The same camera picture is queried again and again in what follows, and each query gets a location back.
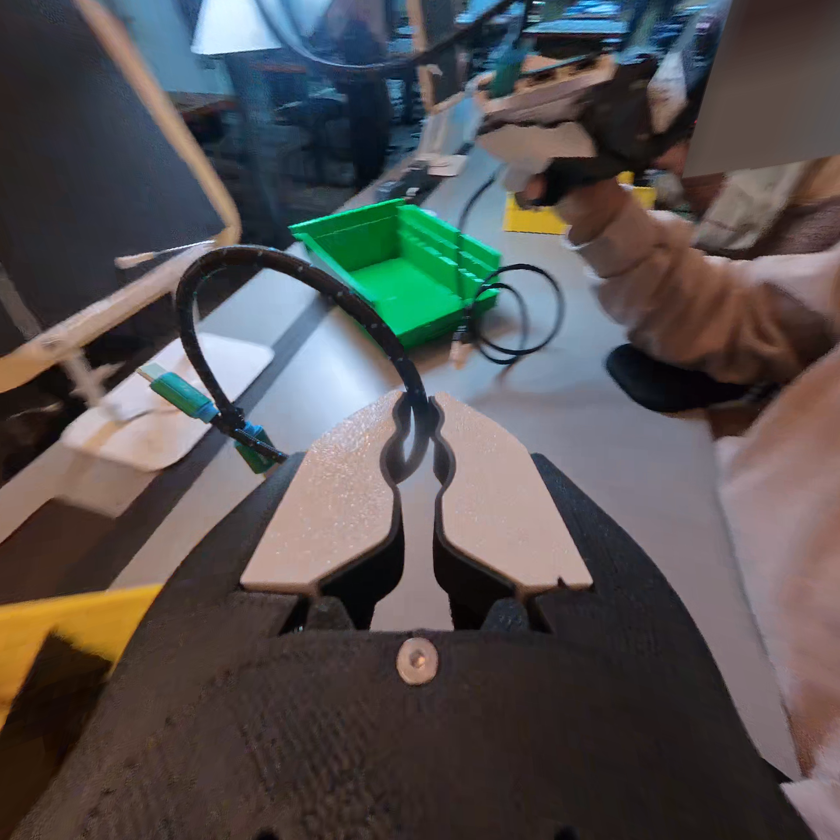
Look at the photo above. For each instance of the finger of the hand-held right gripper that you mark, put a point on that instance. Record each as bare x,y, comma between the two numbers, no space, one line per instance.
538,144
551,95

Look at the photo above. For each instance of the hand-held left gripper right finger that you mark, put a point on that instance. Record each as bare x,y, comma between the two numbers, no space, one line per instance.
512,512

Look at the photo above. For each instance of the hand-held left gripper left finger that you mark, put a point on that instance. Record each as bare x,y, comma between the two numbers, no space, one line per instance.
328,512

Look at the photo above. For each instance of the green plastic bin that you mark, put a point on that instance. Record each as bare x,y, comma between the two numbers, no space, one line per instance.
394,295

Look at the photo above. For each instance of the yellow plastic bin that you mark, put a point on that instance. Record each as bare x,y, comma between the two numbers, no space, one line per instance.
65,617

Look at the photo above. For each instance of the person's right forearm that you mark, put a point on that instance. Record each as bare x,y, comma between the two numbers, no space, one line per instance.
689,295

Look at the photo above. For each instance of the person's right hand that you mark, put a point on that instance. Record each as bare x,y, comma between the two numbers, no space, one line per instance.
558,184

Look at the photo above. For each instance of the black cushion pad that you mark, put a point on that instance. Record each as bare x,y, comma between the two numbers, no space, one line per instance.
676,384

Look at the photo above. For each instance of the person's beige hoodie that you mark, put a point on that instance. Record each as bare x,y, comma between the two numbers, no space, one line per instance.
787,525

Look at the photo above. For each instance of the white softbox studio light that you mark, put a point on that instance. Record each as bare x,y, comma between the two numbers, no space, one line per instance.
229,26

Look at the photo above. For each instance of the black wood-rimmed board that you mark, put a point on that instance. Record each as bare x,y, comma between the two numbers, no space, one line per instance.
79,164

